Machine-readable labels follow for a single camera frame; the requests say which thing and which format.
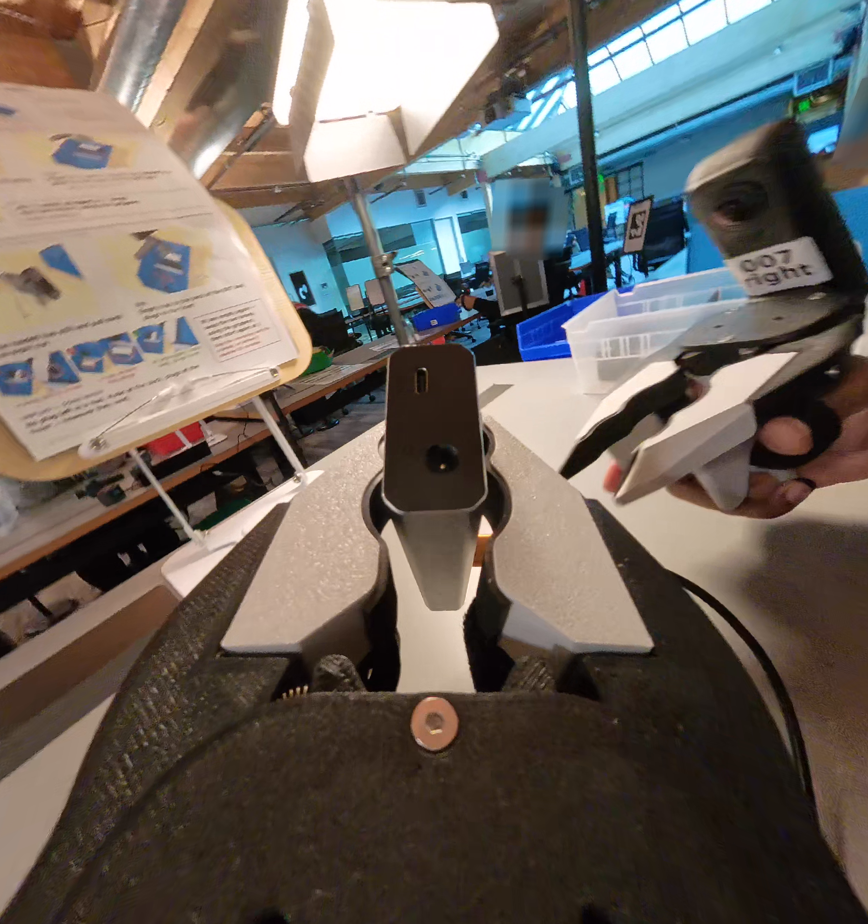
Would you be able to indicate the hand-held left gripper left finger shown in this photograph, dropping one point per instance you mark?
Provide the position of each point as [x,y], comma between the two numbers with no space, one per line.
[297,563]

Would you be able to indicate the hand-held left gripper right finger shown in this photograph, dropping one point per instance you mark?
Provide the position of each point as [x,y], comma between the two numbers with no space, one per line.
[571,570]

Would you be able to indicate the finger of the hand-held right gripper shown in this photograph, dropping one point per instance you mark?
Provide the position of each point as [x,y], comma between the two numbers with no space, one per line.
[708,426]
[614,415]

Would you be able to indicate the clear plastic bin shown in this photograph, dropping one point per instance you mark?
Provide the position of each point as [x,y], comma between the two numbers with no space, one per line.
[607,346]

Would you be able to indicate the black usb hub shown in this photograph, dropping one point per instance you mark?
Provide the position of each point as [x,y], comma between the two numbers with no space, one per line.
[434,411]

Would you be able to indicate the person's right hand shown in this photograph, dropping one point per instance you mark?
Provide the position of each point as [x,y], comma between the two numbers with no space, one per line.
[863,426]

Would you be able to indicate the white document stand wooden board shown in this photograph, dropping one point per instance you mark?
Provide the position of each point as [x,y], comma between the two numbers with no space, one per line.
[210,552]

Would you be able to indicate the blue plastic storage bin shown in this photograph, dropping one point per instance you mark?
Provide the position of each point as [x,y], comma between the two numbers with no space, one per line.
[539,339]
[437,319]

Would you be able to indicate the black white marker sign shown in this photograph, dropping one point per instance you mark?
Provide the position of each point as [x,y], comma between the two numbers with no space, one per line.
[637,225]

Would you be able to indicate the grey tablet on stand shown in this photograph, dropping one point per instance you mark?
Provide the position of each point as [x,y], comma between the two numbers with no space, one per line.
[510,285]

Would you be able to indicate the wooden edged work table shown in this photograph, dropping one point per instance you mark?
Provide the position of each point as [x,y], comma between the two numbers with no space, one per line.
[59,516]

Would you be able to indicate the laminated instruction sheet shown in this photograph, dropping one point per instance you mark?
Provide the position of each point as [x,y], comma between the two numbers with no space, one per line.
[116,216]

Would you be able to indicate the white softbox light on stand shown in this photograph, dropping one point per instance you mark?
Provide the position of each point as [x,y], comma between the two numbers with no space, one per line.
[376,58]

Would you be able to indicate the silver air duct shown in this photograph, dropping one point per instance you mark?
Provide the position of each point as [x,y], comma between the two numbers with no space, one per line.
[145,50]

